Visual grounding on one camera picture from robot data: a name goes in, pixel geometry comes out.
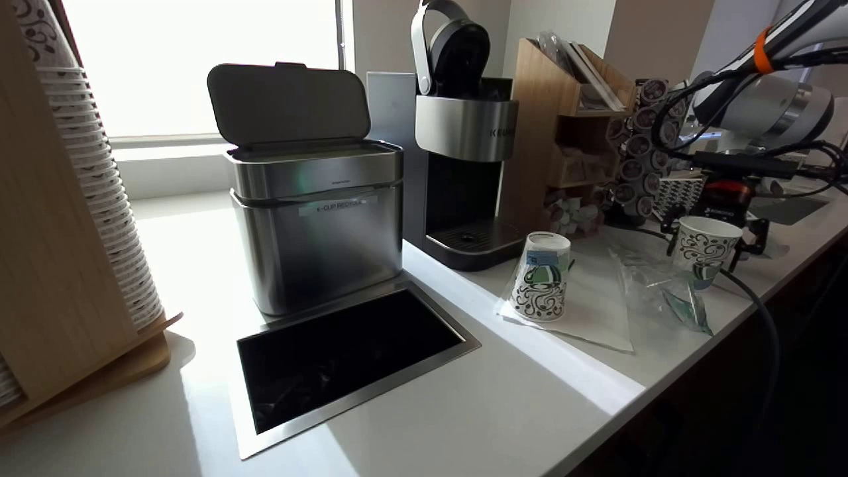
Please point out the steel pod recycling bin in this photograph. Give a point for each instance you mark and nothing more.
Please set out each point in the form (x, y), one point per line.
(318, 232)

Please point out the black silver coffee machine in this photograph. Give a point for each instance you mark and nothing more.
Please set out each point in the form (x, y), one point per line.
(464, 172)

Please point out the patterned box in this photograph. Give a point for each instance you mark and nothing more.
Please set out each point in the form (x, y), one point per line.
(676, 195)

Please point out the coffee pod carousel rack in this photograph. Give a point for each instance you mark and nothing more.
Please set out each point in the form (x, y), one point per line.
(639, 165)

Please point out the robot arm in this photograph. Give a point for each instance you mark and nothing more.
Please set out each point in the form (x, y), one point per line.
(768, 109)

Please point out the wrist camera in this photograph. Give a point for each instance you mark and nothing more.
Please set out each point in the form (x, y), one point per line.
(742, 164)

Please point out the white paper napkin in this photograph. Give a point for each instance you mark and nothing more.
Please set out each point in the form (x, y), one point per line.
(596, 311)

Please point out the row of packets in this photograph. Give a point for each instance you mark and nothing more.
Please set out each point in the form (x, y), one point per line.
(586, 162)

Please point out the steel counter waste chute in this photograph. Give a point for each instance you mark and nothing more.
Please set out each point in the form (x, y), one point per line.
(344, 358)

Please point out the grey bin lid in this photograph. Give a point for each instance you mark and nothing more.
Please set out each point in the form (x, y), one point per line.
(288, 103)

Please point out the silver coffee machine lever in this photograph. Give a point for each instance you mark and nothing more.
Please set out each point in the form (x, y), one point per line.
(420, 46)

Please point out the stack of paper cups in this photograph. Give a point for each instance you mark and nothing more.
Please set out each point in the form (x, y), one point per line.
(93, 172)

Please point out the window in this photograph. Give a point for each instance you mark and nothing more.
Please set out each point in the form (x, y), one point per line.
(199, 66)

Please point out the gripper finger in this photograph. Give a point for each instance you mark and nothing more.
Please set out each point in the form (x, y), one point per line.
(755, 238)
(673, 228)

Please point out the patterned paper cup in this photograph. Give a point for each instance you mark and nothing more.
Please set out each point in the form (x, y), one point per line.
(703, 248)
(543, 281)

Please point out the wooden condiment organiser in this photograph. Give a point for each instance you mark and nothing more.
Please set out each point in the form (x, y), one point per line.
(533, 132)

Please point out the stack of cup lids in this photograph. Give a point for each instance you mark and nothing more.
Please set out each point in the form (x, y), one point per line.
(583, 66)

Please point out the wooden cup dispenser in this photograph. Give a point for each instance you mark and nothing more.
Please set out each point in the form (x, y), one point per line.
(46, 252)

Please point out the clear plastic bag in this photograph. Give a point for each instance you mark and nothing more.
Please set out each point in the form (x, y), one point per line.
(662, 291)

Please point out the heap of creamer cups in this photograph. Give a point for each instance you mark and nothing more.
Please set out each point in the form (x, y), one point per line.
(573, 213)

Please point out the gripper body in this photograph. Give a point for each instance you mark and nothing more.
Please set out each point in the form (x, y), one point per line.
(727, 193)

